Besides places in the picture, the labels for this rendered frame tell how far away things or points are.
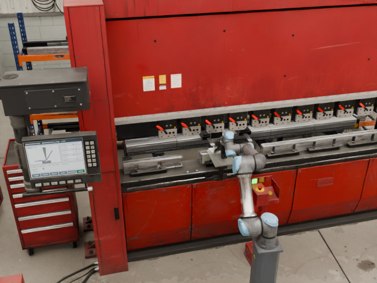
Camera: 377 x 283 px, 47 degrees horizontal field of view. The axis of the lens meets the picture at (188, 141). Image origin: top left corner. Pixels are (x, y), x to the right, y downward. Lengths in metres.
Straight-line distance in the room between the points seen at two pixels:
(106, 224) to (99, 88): 1.18
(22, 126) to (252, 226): 1.61
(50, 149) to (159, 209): 1.31
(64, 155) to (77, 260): 1.60
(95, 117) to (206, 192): 1.22
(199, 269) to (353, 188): 1.66
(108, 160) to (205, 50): 1.10
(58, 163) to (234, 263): 1.96
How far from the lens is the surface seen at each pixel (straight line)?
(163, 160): 3.66
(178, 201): 3.79
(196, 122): 3.55
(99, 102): 3.12
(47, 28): 7.61
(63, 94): 2.69
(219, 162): 3.57
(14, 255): 4.47
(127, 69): 3.27
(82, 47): 2.98
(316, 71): 3.78
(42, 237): 4.22
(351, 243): 4.55
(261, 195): 3.62
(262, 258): 3.16
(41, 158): 2.88
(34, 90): 2.71
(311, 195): 4.28
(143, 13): 3.16
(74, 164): 2.89
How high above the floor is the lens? 2.88
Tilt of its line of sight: 29 degrees down
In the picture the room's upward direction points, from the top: straight up
